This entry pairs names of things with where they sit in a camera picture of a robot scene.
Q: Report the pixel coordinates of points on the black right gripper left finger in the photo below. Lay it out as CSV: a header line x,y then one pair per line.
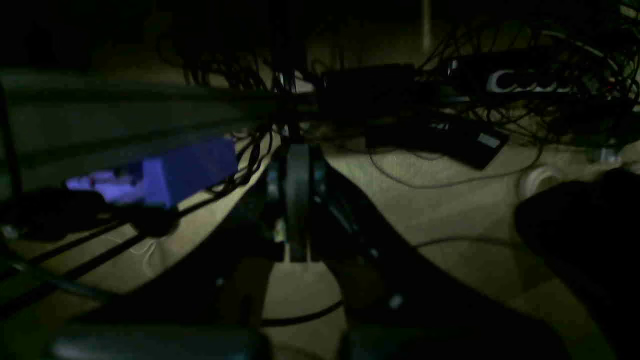
x,y
209,305

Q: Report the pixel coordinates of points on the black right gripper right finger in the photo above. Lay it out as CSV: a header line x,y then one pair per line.
x,y
399,305

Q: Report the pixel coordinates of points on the blue box under table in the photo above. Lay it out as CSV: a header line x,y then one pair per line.
x,y
165,180

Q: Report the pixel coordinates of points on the black power adapter box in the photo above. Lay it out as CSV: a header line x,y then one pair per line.
x,y
473,143

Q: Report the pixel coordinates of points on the white sneaker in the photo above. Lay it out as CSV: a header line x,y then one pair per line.
x,y
538,179

